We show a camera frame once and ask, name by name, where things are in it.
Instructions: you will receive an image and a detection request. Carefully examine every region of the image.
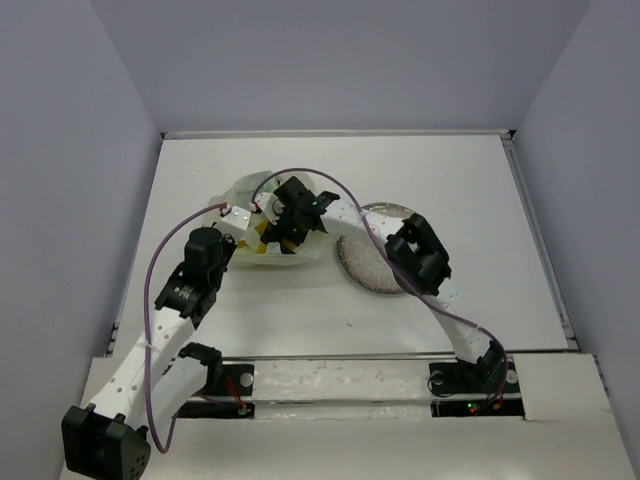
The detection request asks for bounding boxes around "light green plastic bag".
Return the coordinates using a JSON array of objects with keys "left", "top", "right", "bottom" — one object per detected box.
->
[{"left": 208, "top": 170, "right": 337, "bottom": 267}]

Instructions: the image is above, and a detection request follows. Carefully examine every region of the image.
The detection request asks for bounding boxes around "yellow fake banana bunch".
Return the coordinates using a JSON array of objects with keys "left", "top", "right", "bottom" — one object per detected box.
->
[{"left": 237, "top": 221, "right": 297, "bottom": 255}]

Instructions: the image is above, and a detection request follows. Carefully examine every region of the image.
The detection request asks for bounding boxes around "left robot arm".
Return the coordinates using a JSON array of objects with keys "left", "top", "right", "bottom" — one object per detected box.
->
[{"left": 61, "top": 221, "right": 244, "bottom": 479}]

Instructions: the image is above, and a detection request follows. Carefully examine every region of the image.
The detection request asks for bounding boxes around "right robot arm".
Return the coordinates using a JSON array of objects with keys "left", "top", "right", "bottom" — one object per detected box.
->
[{"left": 252, "top": 176, "right": 508, "bottom": 400}]

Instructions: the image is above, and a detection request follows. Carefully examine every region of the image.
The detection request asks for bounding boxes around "speckled ceramic plate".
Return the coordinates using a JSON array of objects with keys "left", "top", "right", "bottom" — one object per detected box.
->
[{"left": 336, "top": 226, "right": 405, "bottom": 295}]

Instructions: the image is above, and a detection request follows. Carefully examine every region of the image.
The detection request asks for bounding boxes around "white front board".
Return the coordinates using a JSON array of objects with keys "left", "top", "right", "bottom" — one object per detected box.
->
[{"left": 57, "top": 354, "right": 636, "bottom": 480}]

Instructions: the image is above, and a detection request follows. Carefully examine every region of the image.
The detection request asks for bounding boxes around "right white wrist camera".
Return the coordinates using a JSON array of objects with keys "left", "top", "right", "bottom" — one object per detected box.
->
[{"left": 254, "top": 192, "right": 283, "bottom": 224}]

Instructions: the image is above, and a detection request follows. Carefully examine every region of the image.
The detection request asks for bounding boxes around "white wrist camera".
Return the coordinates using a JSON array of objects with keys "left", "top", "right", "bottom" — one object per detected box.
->
[
  {"left": 254, "top": 192, "right": 283, "bottom": 224},
  {"left": 216, "top": 206, "right": 251, "bottom": 244}
]

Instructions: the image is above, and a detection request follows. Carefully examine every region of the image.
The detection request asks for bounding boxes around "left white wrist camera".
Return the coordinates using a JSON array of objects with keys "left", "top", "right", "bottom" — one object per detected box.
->
[{"left": 216, "top": 206, "right": 251, "bottom": 244}]

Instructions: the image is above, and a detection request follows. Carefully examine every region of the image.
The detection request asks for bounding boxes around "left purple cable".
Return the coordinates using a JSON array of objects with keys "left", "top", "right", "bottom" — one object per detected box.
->
[{"left": 143, "top": 202, "right": 231, "bottom": 455}]

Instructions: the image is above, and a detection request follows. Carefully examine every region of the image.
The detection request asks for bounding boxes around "purple cable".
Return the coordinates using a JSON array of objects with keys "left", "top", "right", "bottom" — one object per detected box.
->
[
  {"left": 143, "top": 202, "right": 231, "bottom": 455},
  {"left": 252, "top": 167, "right": 511, "bottom": 401}
]

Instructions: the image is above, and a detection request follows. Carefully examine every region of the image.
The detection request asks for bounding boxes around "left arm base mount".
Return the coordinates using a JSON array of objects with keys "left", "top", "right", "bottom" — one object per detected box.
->
[{"left": 193, "top": 363, "right": 255, "bottom": 419}]

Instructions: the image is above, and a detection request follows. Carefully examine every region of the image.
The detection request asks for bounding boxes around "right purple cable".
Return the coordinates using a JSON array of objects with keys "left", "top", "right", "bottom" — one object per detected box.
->
[{"left": 252, "top": 167, "right": 511, "bottom": 401}]

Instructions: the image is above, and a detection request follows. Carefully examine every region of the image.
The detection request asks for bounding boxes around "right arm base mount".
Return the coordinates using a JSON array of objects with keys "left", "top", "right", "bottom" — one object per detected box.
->
[{"left": 426, "top": 360, "right": 525, "bottom": 418}]

